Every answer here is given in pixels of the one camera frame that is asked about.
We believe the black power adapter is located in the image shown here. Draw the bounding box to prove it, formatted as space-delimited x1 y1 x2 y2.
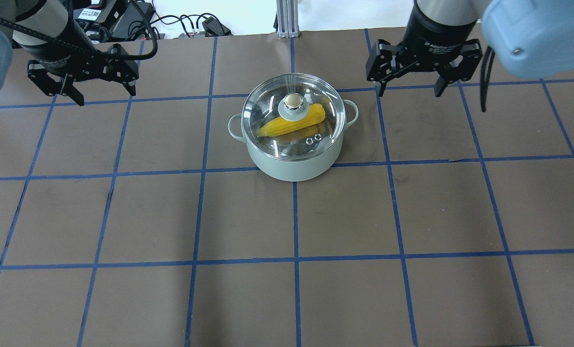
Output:
104 0 156 41

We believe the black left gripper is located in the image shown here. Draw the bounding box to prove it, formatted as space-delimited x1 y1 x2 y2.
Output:
15 19 139 106

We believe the aluminium frame post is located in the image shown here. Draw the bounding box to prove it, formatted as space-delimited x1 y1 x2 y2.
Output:
274 0 300 38

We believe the glass pot lid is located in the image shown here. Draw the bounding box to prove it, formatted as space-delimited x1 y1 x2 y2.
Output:
238 73 352 161

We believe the pale green cooking pot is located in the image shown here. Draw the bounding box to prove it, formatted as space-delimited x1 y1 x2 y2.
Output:
227 73 359 182

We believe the black braided cable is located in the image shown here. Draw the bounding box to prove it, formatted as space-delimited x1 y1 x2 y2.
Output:
480 46 496 113
0 0 158 61

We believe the black braided left cable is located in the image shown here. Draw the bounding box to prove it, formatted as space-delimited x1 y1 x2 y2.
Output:
0 0 158 61

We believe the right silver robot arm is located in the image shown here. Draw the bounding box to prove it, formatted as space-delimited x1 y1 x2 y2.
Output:
365 0 574 96

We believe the black braided right cable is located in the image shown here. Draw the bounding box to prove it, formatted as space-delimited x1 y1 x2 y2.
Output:
480 46 496 113

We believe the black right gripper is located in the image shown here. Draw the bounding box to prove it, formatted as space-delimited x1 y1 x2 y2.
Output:
366 5 483 97

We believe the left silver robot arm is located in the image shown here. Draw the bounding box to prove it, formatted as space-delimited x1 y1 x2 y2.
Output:
0 0 144 106

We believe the yellow corn cob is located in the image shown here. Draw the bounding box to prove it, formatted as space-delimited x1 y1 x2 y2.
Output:
256 103 326 137

